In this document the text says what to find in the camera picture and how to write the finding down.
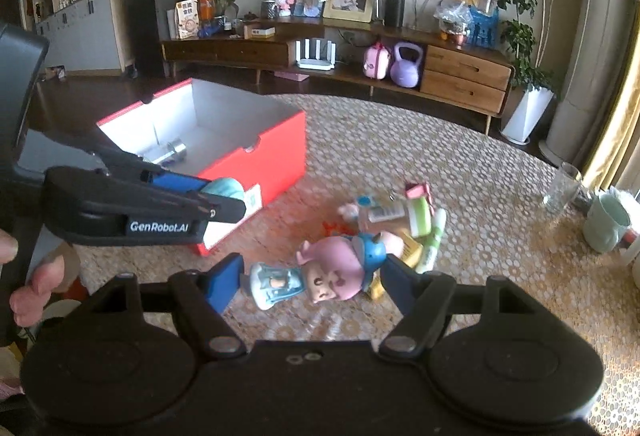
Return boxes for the silver tape roll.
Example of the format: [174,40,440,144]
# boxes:
[142,139,186,166]

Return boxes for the pink pig figurine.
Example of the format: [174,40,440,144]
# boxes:
[295,231,405,304]

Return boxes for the pink binder clip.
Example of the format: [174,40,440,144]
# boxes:
[405,181,433,204]

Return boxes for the person's left hand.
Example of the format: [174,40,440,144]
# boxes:
[9,243,73,328]

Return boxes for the green white tube bottle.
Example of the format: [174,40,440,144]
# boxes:
[414,208,447,274]

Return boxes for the teal haired figurine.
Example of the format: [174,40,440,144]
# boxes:
[241,263,306,311]

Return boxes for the red white cardboard box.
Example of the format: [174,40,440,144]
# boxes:
[95,77,308,258]

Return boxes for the green lid jar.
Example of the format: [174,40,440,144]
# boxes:
[357,194,434,238]

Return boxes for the patterned lace tablecloth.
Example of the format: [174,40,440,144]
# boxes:
[79,94,639,435]

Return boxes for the clear drinking glass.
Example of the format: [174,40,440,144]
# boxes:
[542,162,582,215]

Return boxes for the white wifi router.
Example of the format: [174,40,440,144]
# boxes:
[294,38,336,72]

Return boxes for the pale green ceramic mug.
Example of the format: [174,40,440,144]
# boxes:
[582,192,630,254]

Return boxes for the colourful snack box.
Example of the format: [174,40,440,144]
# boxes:
[174,0,200,40]

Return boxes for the black cabinet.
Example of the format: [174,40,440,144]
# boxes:
[125,0,176,77]

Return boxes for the white jar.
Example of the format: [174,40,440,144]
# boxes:
[620,237,640,289]

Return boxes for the pink toy case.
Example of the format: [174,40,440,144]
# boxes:
[362,41,392,80]

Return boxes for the white plant pot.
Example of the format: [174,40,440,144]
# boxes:
[500,87,554,145]

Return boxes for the wooden tv console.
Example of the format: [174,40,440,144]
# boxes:
[162,18,514,133]

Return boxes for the purple kettlebell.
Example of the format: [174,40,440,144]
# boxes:
[390,41,424,89]

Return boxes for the framed picture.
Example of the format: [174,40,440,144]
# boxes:
[322,0,374,23]

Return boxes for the black cylindrical speaker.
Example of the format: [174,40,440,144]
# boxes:
[384,0,406,28]

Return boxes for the yellow curtain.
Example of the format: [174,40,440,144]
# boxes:
[582,27,639,190]

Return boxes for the blue plastic bag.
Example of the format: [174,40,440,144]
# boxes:
[466,6,499,49]

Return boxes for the white standing air conditioner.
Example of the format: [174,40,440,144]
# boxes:
[539,0,632,166]

